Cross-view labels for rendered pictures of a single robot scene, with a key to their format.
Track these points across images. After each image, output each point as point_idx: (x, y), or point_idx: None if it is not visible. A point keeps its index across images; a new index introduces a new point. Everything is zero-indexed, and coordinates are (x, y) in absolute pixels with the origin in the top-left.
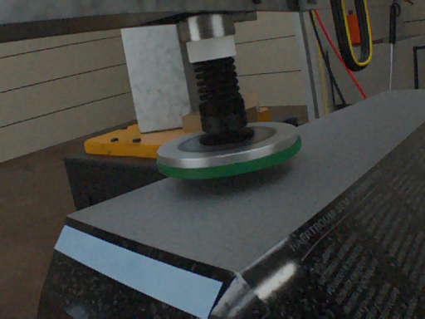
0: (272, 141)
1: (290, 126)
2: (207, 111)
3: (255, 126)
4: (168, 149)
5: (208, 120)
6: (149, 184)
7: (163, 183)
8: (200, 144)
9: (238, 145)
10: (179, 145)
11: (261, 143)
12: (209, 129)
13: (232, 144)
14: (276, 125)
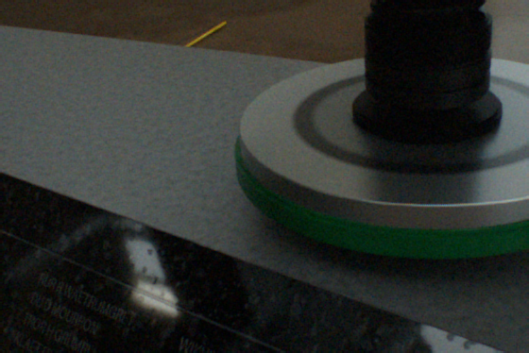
0: (498, 64)
1: (362, 60)
2: (489, 37)
3: (311, 96)
4: (509, 178)
5: (489, 61)
6: (489, 343)
7: (475, 313)
8: (486, 135)
9: (517, 91)
10: (473, 168)
11: (506, 72)
12: (487, 83)
13: (501, 98)
14: (332, 75)
